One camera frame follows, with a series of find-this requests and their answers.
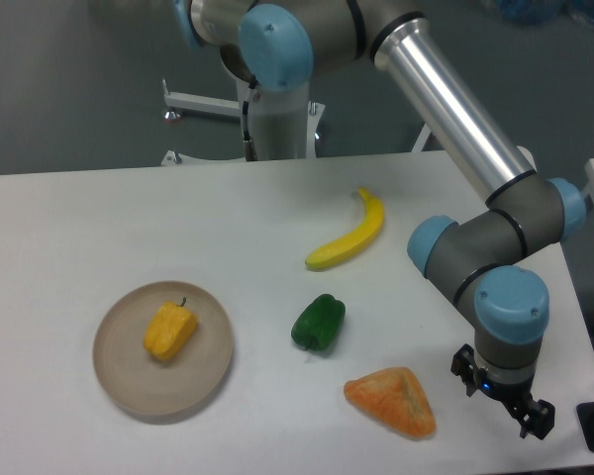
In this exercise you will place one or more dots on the blue bag in background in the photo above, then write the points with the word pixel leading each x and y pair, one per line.
pixel 526 13

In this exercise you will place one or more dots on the yellow banana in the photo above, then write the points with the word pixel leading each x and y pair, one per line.
pixel 348 246

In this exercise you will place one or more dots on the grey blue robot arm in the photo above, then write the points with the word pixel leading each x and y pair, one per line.
pixel 275 47

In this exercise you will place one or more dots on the beige round plate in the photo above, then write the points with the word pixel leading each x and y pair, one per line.
pixel 155 390

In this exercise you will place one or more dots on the green bell pepper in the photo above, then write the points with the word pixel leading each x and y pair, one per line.
pixel 318 325

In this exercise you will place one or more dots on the yellow bell pepper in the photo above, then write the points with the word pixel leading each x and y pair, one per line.
pixel 169 329

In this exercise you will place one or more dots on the orange triangular bread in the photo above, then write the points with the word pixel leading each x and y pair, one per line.
pixel 395 397

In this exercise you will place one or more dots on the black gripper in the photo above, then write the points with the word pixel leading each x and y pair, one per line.
pixel 509 386

